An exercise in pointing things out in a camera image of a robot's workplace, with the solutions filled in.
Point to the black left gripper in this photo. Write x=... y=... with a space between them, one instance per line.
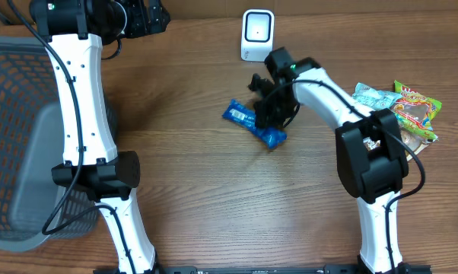
x=156 y=12

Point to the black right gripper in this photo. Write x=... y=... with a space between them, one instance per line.
x=264 y=118

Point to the blue snack bar wrapper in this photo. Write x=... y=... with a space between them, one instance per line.
x=242 y=116

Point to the light blue snack packet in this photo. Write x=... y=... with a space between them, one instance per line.
x=375 y=99

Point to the green snack bag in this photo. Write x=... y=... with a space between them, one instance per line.
x=415 y=112

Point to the beige cookie snack bag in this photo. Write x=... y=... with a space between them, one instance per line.
x=416 y=142

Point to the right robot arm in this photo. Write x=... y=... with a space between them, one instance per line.
x=371 y=156

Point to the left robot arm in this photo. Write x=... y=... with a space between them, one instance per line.
x=74 y=33

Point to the white barcode scanner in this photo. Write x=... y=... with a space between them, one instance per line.
x=257 y=35

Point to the grey plastic shopping basket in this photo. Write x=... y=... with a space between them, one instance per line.
x=31 y=142

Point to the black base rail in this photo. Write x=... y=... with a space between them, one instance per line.
x=327 y=269

